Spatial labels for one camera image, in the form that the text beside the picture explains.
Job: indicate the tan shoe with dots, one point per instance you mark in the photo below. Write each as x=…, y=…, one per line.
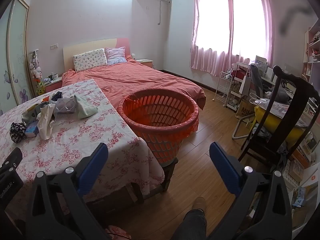
x=200, y=203

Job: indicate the yellow plush toy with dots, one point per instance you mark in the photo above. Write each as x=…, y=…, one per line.
x=40, y=87

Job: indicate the red floral tablecloth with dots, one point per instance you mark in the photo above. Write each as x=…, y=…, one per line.
x=82, y=140

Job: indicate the white shelf cart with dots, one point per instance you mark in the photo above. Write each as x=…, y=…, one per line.
x=236, y=100

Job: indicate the dark stool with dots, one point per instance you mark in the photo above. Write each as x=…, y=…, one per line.
x=170, y=172

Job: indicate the person's leg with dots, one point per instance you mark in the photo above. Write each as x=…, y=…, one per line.
x=190, y=226

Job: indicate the white cloth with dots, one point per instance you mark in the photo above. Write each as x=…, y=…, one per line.
x=46, y=125

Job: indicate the dark wooden chair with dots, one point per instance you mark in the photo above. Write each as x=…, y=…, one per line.
x=285, y=97

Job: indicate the wardrobe with flower print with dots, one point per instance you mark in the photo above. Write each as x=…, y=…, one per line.
x=15, y=60

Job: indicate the yellow green snack packet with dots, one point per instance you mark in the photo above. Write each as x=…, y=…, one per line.
x=33, y=108

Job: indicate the dark floral cloth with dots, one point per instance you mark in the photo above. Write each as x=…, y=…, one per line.
x=17, y=132

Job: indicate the pink curtain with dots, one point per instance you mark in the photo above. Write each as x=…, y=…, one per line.
x=252, y=22
x=211, y=22

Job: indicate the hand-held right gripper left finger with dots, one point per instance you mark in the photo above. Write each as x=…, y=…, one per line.
x=92, y=166

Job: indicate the white wall switch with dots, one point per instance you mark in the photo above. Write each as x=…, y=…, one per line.
x=54, y=46

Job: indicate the light green bag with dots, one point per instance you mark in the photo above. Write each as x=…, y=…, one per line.
x=86, y=107

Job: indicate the hanging plush toys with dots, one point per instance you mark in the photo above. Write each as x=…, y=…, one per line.
x=35, y=66

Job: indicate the clear plastic container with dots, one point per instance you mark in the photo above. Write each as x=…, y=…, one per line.
x=64, y=108

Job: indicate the grey office chair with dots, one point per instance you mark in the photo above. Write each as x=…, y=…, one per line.
x=257, y=82

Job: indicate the bed with orange bedspread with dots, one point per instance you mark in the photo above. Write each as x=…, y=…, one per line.
x=140, y=77

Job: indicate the pink nightstand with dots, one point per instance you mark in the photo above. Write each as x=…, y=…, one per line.
x=53, y=86
x=145, y=62

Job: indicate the pink and white bookshelf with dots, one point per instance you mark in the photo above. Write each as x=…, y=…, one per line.
x=312, y=52

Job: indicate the orange plastic basket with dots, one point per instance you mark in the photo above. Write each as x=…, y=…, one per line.
x=160, y=140

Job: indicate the brown paper bag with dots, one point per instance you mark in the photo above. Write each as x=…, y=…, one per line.
x=243, y=110

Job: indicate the white paper bag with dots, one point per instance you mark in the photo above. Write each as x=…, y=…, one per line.
x=245, y=86

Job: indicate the pink striped pillow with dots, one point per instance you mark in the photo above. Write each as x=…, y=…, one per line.
x=115, y=55

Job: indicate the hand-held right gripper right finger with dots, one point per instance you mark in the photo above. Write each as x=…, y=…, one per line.
x=225, y=163

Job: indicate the cardboard box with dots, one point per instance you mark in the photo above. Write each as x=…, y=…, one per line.
x=301, y=158

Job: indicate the cream and pink headboard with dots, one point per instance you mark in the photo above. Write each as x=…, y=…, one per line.
x=85, y=46

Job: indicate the white floral pillow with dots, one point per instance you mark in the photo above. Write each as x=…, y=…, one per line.
x=90, y=58

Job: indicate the blue tissue pack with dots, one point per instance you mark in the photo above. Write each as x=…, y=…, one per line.
x=32, y=129

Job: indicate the white box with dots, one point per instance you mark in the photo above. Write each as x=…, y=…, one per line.
x=311, y=177

